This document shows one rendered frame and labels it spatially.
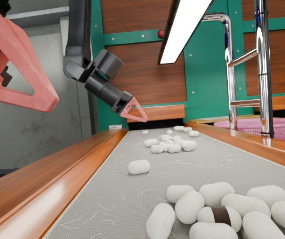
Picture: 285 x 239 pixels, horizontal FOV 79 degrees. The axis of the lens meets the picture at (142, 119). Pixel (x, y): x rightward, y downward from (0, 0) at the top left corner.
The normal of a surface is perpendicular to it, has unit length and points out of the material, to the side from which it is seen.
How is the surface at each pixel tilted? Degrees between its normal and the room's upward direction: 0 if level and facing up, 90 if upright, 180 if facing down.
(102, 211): 0
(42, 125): 90
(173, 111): 90
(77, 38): 78
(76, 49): 87
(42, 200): 45
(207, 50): 90
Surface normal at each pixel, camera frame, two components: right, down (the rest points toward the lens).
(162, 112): -0.01, 0.05
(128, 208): -0.08, -1.00
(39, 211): 0.65, -0.76
